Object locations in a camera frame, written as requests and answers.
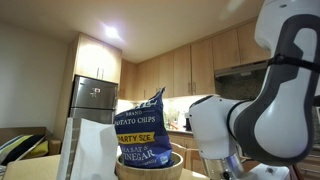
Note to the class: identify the white paper serviette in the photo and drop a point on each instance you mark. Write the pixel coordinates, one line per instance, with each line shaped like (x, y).
(89, 151)

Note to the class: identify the range hood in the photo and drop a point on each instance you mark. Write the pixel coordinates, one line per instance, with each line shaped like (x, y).
(241, 69)

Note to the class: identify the blue potato chips bag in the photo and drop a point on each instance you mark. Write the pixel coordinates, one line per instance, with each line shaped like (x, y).
(142, 135)

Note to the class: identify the wooden bowl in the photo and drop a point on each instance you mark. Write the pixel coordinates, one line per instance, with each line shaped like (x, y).
(173, 172)

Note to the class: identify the striped cushion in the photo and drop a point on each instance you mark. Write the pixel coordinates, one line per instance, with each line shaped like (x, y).
(23, 147)

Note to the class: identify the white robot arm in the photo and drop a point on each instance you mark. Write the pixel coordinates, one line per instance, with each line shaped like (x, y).
(260, 138)

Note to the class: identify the wooden dining chair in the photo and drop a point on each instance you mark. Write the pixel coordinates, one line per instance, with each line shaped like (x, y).
(192, 160)

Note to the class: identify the stainless steel refrigerator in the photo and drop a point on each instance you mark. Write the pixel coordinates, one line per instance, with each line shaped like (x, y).
(93, 99)

